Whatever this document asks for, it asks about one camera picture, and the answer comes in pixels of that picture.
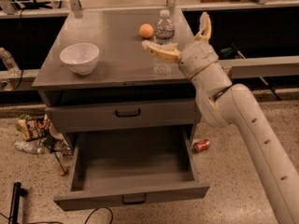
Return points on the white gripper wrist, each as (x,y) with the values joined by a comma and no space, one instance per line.
(198,59)

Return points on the clear plastic water bottle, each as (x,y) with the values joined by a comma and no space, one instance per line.
(163,34)

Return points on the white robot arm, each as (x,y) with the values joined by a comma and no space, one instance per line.
(222,103)

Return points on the grey drawer cabinet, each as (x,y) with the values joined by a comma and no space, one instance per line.
(124,73)

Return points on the closed grey upper drawer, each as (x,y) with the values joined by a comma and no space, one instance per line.
(84,118)

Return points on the open grey bottom drawer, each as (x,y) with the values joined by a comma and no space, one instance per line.
(132,166)

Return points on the crushed plastic bottle on floor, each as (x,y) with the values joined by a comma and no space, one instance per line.
(28,147)

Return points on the orange ball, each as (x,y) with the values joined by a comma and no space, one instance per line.
(146,30)

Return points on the red soda can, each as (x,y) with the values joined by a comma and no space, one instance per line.
(200,146)

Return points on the white ceramic bowl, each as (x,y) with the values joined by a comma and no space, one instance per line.
(80,58)

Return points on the snack chip bag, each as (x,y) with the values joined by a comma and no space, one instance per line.
(33,128)

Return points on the black stand on floor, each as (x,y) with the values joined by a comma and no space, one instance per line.
(18,192)

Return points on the grey metal rail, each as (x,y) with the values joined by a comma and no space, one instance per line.
(263,67)

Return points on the clear bottle at left rail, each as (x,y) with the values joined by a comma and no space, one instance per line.
(9,63)

